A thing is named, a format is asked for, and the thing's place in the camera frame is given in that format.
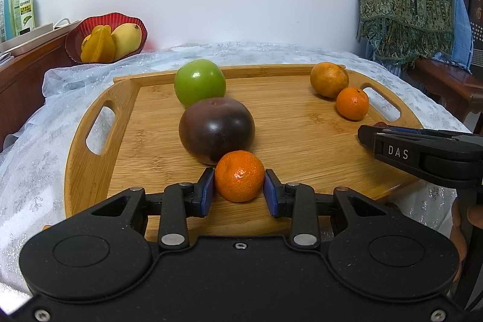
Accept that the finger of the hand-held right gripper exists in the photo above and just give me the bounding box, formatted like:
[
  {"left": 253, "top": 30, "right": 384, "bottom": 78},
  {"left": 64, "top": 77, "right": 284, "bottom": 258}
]
[
  {"left": 385, "top": 126, "right": 480, "bottom": 137},
  {"left": 358, "top": 124, "right": 419, "bottom": 157}
]

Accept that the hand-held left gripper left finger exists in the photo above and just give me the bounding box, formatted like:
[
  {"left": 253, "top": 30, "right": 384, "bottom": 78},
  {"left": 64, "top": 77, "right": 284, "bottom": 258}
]
[{"left": 91, "top": 167, "right": 216, "bottom": 251}]

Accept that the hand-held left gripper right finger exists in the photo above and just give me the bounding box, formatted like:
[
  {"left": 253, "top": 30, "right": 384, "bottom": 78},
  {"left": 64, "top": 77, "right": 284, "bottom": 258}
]
[{"left": 263, "top": 168, "right": 389, "bottom": 251}]

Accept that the small orange tangerine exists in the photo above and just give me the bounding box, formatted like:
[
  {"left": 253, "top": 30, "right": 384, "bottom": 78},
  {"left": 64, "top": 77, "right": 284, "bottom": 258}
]
[{"left": 335, "top": 87, "right": 369, "bottom": 121}]

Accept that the large orange tangerine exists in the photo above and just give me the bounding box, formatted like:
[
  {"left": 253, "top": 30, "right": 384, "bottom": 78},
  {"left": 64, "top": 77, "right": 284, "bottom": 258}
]
[{"left": 214, "top": 150, "right": 266, "bottom": 203}]

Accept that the wooden tray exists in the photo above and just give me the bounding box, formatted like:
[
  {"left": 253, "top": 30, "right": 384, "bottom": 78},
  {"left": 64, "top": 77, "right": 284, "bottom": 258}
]
[{"left": 63, "top": 63, "right": 434, "bottom": 243}]

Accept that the dark purple round fruit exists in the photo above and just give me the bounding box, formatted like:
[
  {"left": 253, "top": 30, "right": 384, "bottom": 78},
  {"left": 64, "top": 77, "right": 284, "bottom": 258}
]
[{"left": 178, "top": 97, "right": 255, "bottom": 165}]

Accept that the yellowish tangerine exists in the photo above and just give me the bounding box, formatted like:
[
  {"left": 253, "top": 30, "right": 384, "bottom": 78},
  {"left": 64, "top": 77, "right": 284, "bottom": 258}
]
[{"left": 310, "top": 62, "right": 349, "bottom": 99}]

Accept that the green apple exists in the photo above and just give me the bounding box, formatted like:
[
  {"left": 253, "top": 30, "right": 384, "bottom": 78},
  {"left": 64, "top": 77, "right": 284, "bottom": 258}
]
[{"left": 174, "top": 59, "right": 227, "bottom": 108}]

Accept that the person's right hand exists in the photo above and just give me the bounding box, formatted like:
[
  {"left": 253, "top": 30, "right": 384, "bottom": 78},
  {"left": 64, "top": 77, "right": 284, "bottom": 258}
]
[{"left": 451, "top": 198, "right": 469, "bottom": 281}]

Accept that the dark wooden side table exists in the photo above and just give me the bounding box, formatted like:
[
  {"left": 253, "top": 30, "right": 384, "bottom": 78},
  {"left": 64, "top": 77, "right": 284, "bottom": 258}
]
[{"left": 405, "top": 58, "right": 483, "bottom": 136}]

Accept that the light blue shirt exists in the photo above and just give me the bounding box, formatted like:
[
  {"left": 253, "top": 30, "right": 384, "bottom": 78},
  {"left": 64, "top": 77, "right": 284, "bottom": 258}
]
[{"left": 451, "top": 0, "right": 474, "bottom": 72}]

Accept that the dark printed box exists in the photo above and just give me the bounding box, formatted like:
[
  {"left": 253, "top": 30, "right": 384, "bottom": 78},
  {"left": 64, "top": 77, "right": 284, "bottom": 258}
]
[{"left": 455, "top": 0, "right": 483, "bottom": 66}]

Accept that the yellow mango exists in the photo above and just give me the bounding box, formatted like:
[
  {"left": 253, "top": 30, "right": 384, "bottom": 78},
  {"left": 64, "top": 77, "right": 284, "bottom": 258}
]
[{"left": 111, "top": 23, "right": 143, "bottom": 60}]

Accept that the yellow starfruit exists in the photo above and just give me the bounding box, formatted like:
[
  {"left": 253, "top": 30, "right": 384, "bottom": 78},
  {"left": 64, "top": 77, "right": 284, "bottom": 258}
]
[{"left": 80, "top": 25, "right": 117, "bottom": 63}]

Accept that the red fruit bowl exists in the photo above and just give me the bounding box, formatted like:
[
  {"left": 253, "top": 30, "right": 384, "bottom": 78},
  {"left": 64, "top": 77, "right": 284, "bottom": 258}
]
[{"left": 65, "top": 13, "right": 149, "bottom": 64}]

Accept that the brown wooden cabinet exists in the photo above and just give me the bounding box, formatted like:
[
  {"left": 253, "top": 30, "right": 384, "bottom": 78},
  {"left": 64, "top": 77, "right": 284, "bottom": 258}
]
[{"left": 0, "top": 30, "right": 76, "bottom": 153}]

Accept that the metal tray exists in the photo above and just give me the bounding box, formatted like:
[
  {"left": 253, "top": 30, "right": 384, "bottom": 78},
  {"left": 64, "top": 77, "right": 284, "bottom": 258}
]
[{"left": 0, "top": 18, "right": 82, "bottom": 56}]

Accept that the green label spray bottle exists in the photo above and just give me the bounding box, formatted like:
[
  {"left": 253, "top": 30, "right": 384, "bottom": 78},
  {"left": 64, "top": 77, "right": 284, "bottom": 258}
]
[{"left": 17, "top": 0, "right": 36, "bottom": 37}]

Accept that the clear slim bottle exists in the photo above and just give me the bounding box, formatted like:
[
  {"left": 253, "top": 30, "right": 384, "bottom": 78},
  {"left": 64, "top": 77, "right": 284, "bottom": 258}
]
[{"left": 11, "top": 0, "right": 20, "bottom": 38}]

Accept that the blue bottle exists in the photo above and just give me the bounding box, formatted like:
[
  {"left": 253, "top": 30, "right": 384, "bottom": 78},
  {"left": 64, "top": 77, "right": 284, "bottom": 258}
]
[{"left": 0, "top": 0, "right": 10, "bottom": 43}]

